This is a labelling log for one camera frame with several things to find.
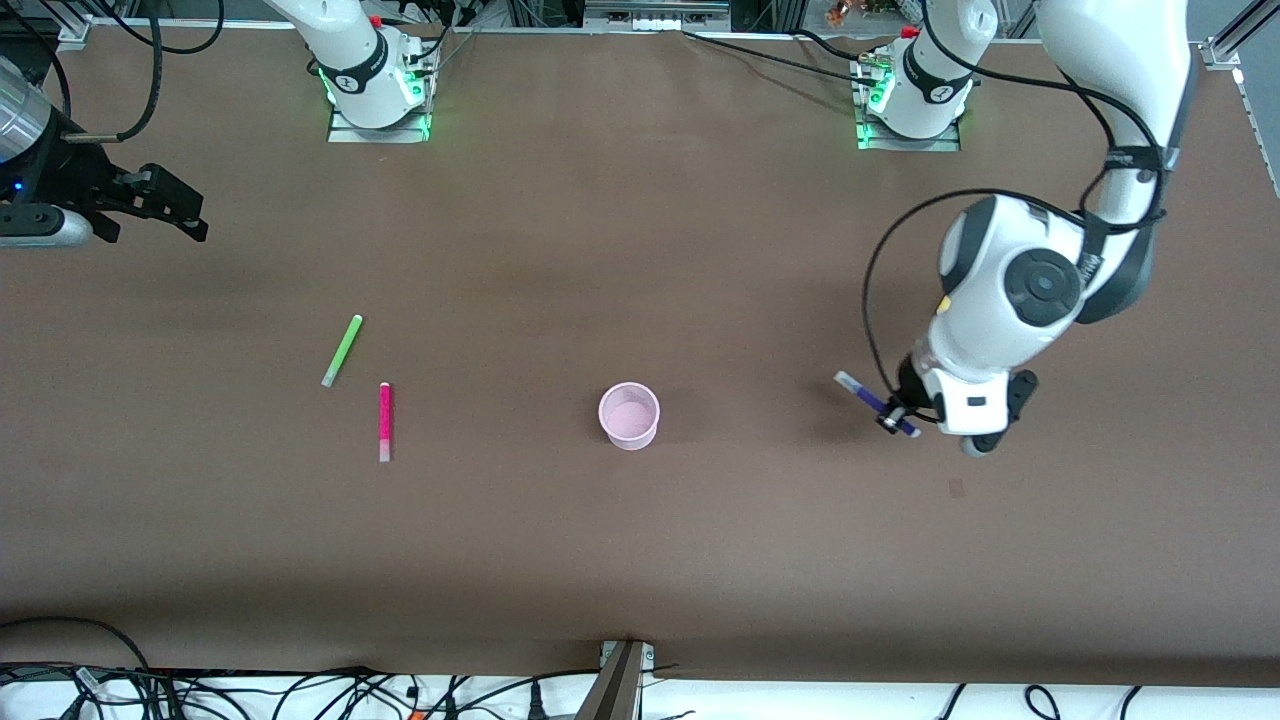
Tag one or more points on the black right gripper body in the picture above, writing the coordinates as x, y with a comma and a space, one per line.
72, 176

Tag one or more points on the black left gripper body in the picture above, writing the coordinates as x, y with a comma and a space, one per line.
911, 387

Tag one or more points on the purple pen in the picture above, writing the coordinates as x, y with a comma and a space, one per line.
860, 391

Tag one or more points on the pink pen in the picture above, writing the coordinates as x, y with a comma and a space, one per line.
385, 420

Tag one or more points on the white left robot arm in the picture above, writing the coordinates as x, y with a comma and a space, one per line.
1000, 300

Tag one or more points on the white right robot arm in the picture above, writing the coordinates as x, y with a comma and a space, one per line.
355, 60

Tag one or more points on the pink pen holder cup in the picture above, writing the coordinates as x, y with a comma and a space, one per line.
629, 418

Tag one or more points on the green pen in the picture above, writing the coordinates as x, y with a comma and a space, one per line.
342, 351

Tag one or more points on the small orange object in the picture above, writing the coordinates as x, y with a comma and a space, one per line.
838, 12

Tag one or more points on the aluminium frame profile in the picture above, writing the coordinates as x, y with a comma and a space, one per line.
76, 32
1240, 35

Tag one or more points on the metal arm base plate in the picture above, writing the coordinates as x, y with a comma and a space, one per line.
945, 145
345, 134

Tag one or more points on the grey metal camera post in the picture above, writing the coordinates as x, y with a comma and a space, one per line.
615, 685

